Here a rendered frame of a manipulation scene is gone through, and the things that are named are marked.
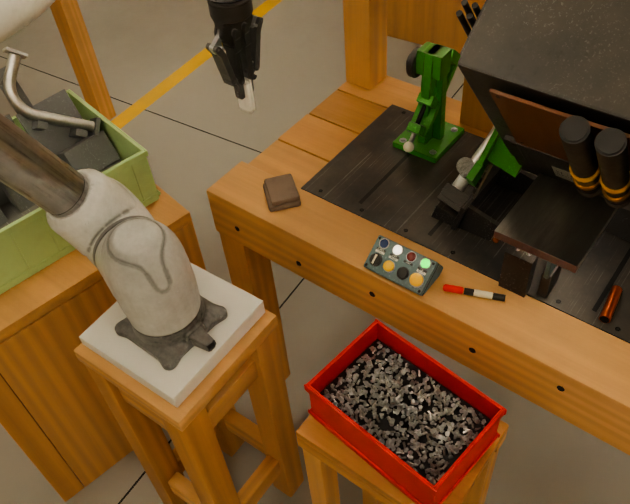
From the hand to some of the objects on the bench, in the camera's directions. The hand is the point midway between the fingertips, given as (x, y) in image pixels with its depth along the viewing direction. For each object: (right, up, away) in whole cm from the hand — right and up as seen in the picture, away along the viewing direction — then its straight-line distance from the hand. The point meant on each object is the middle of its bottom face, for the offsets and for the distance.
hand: (245, 94), depth 131 cm
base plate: (+66, -25, +30) cm, 77 cm away
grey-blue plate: (+63, -37, +16) cm, 75 cm away
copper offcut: (+74, -41, +11) cm, 86 cm away
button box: (+33, -36, +24) cm, 55 cm away
